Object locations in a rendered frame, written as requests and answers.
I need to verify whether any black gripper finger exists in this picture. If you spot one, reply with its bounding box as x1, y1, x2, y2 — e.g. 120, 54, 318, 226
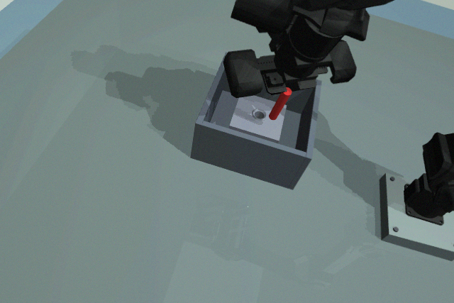
285, 79, 317, 92
260, 55, 287, 95

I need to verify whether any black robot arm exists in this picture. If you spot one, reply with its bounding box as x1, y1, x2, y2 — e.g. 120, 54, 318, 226
231, 0, 454, 226

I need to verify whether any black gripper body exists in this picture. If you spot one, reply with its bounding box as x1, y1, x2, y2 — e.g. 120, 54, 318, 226
223, 25, 357, 98

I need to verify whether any red peg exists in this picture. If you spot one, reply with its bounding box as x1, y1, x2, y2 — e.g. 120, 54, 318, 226
269, 87, 292, 120

